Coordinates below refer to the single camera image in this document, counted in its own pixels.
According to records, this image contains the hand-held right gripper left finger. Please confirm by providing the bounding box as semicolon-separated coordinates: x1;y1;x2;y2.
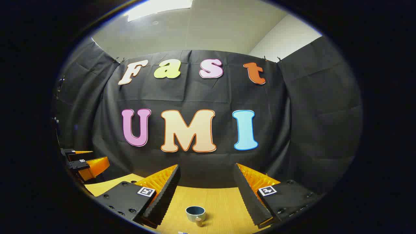
95;164;181;228

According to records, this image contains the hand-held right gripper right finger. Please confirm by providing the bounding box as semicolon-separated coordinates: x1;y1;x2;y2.
233;163;323;229

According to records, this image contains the light blue cup wooden handle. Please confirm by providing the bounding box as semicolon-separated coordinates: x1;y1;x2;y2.
185;206;207;227

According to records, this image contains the wooden desktop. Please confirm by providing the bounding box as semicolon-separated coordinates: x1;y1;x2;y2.
84;173;280;234

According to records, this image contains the black backdrop cloth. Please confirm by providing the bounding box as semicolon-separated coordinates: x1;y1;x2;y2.
51;36;363;195

